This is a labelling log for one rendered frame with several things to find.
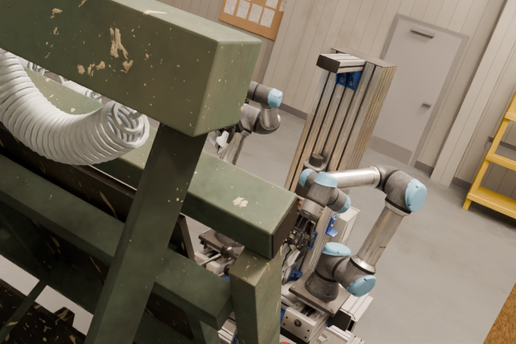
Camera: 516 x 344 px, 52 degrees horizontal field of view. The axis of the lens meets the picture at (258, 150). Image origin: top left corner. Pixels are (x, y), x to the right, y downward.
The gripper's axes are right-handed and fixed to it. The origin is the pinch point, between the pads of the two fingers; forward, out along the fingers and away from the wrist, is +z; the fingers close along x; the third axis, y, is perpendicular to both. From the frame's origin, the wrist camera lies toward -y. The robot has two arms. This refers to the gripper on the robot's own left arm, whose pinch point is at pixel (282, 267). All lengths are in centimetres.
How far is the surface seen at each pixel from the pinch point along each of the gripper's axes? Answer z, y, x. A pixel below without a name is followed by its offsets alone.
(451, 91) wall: -324, -616, -67
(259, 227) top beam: -9, 89, 18
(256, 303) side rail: 5, 75, 20
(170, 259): 7, 74, -2
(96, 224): 8, 76, -21
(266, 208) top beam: -12, 87, 17
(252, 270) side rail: -1, 82, 18
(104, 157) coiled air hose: -7, 123, 7
